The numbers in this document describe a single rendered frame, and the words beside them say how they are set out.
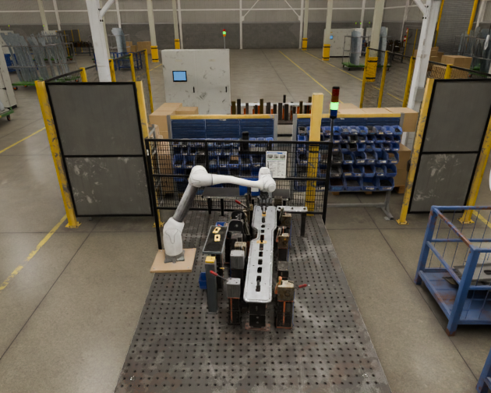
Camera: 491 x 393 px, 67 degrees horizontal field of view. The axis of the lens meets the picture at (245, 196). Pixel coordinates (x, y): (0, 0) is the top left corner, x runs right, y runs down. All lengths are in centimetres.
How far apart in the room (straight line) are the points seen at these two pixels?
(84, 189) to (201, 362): 354
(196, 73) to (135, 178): 488
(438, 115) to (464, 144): 58
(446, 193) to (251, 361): 409
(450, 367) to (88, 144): 462
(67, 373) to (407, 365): 284
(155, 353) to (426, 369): 224
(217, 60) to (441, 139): 578
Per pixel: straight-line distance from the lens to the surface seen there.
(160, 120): 730
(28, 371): 389
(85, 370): 369
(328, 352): 266
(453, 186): 588
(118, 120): 502
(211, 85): 959
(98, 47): 705
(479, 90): 553
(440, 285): 441
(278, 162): 383
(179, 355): 263
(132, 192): 535
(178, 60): 961
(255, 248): 299
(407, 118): 632
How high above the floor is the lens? 264
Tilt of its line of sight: 25 degrees down
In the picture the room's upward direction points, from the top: straight up
